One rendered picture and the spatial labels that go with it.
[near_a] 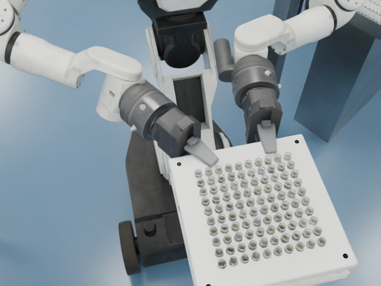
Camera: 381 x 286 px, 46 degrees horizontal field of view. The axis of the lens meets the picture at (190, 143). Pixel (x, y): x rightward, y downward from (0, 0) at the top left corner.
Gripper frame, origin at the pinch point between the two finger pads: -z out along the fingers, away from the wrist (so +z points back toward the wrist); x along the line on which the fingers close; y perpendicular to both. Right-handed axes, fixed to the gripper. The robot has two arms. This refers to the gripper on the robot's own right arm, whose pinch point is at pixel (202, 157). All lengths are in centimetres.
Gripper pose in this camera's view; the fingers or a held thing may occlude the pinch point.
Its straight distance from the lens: 78.5
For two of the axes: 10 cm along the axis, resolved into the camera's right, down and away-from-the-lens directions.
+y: -7.2, 5.7, -4.0
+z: -7.0, -5.8, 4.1
